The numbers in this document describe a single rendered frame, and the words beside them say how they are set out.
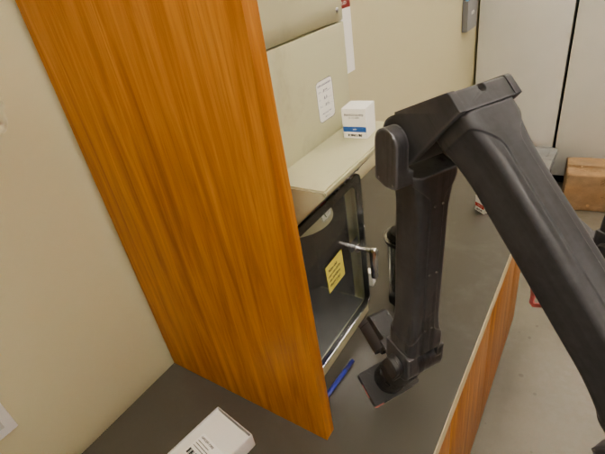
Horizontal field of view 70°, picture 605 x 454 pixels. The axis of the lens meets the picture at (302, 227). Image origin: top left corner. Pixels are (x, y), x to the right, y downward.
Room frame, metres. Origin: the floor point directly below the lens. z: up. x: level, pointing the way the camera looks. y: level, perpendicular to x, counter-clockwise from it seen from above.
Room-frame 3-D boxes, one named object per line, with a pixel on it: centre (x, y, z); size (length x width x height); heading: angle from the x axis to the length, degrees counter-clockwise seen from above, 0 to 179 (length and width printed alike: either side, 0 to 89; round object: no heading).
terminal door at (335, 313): (0.80, -0.06, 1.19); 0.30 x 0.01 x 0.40; 142
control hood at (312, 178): (0.77, -0.10, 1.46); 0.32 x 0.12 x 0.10; 142
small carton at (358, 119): (0.84, -0.15, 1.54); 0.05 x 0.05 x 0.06; 57
